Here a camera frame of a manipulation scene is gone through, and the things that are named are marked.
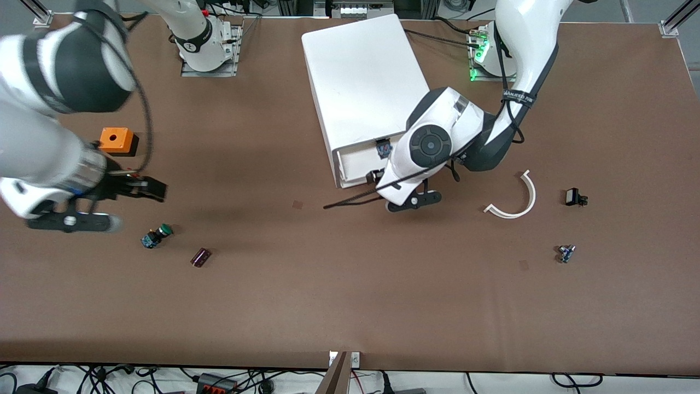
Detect aluminium frame profile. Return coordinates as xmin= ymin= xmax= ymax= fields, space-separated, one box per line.
xmin=659 ymin=0 xmax=700 ymax=37
xmin=21 ymin=0 xmax=54 ymax=27

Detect black table cable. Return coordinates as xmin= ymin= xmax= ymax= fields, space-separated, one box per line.
xmin=405 ymin=28 xmax=477 ymax=51

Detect white electrical device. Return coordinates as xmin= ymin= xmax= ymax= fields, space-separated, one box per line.
xmin=327 ymin=0 xmax=383 ymax=20

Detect green push button switch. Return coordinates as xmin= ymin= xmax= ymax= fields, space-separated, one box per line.
xmin=141 ymin=223 xmax=173 ymax=250

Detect left arm black velcro strap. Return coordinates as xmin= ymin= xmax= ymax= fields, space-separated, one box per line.
xmin=501 ymin=89 xmax=535 ymax=106

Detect black power strip red switches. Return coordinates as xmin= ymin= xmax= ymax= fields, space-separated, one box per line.
xmin=196 ymin=373 xmax=240 ymax=394

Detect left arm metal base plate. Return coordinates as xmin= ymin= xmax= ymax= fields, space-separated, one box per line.
xmin=469 ymin=27 xmax=528 ymax=83

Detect white drawer cabinet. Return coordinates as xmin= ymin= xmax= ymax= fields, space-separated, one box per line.
xmin=302 ymin=14 xmax=433 ymax=189

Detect white plastic drawer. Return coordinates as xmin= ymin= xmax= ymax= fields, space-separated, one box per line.
xmin=335 ymin=133 xmax=408 ymax=189

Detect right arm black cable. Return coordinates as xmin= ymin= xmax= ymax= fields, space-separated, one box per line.
xmin=82 ymin=11 xmax=155 ymax=176

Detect orange button enclosure box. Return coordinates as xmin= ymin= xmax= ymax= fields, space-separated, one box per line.
xmin=98 ymin=128 xmax=139 ymax=157

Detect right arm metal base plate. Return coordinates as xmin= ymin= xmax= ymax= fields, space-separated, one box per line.
xmin=180 ymin=22 xmax=242 ymax=77

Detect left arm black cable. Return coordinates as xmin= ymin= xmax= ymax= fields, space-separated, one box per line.
xmin=323 ymin=22 xmax=527 ymax=210

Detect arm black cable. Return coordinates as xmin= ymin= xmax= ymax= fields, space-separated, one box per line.
xmin=323 ymin=22 xmax=527 ymax=210
xmin=82 ymin=11 xmax=155 ymax=176

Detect white curved plastic piece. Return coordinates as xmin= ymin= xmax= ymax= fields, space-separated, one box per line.
xmin=483 ymin=169 xmax=537 ymax=219

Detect black looped floor cable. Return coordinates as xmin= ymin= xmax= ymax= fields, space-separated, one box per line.
xmin=551 ymin=373 xmax=603 ymax=389

